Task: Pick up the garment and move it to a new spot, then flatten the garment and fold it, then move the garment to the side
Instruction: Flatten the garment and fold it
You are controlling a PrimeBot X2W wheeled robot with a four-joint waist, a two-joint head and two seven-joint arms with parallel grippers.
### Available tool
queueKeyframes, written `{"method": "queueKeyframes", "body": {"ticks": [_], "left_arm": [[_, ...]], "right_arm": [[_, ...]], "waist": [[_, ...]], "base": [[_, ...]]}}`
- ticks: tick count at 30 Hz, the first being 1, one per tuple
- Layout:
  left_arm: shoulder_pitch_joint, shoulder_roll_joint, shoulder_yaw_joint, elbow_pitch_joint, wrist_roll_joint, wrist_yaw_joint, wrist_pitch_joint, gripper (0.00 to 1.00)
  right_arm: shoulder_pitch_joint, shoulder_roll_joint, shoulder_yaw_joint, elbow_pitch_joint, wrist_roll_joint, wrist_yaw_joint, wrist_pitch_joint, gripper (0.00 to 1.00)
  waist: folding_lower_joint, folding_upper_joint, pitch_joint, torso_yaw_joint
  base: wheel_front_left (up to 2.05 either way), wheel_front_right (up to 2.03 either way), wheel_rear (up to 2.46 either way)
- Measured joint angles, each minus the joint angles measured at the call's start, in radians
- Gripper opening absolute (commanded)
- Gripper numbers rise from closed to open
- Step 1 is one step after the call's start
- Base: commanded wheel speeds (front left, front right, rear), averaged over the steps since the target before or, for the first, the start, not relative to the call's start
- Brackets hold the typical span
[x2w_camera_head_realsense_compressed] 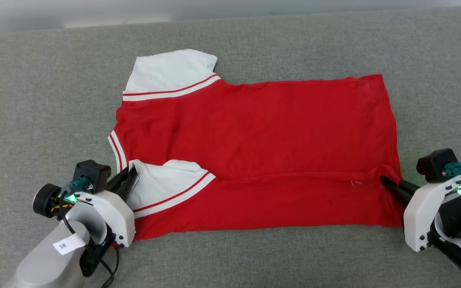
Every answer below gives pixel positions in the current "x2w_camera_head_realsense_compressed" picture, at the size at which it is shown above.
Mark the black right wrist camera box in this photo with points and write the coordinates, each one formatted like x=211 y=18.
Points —
x=432 y=164

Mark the black round left wrist motor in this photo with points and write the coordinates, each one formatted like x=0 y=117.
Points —
x=44 y=200

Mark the red and white t-shirt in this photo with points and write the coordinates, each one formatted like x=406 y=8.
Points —
x=254 y=132

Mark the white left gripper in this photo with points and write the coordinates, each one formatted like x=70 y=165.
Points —
x=112 y=216

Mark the white paper label sticker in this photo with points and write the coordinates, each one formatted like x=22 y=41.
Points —
x=68 y=244

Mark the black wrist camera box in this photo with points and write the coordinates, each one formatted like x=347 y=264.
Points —
x=432 y=164
x=92 y=172

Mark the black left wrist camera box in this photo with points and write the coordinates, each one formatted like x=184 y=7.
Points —
x=92 y=172

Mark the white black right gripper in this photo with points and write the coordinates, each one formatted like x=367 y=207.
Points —
x=420 y=216

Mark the teal left camera plug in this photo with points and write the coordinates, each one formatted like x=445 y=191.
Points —
x=80 y=184

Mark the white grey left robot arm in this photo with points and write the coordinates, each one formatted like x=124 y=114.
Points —
x=42 y=264

